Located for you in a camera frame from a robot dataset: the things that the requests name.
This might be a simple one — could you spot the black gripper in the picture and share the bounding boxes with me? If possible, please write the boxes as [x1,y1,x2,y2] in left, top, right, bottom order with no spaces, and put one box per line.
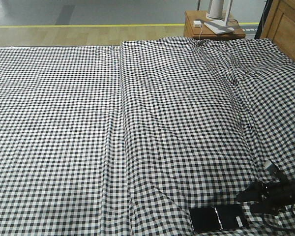
[236,169,295,215]

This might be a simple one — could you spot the black smartphone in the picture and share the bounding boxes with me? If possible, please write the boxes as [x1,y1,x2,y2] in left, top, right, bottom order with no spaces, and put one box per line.
[189,204,249,233]

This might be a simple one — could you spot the checkered bed sheet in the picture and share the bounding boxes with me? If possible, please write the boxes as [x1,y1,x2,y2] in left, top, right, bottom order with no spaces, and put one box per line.
[0,45,195,236]

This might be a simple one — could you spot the checkered folded duvet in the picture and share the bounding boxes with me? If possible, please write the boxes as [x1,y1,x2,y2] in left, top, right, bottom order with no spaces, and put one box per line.
[120,37,295,236]

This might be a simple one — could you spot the wooden nightstand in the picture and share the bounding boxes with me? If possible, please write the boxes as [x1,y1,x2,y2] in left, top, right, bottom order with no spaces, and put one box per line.
[183,10,246,40]

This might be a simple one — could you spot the wooden headboard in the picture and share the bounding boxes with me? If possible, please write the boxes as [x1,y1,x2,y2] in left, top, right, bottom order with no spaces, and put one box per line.
[261,0,295,61]

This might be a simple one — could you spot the white lamp stand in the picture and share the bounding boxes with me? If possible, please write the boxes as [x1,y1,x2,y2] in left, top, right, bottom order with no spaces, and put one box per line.
[204,0,239,34]

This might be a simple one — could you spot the white power adapter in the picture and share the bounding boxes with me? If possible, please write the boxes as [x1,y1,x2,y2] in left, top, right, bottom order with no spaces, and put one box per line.
[193,20,202,28]

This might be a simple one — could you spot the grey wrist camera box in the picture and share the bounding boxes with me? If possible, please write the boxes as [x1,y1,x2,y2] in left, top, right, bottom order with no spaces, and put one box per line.
[264,160,280,176]

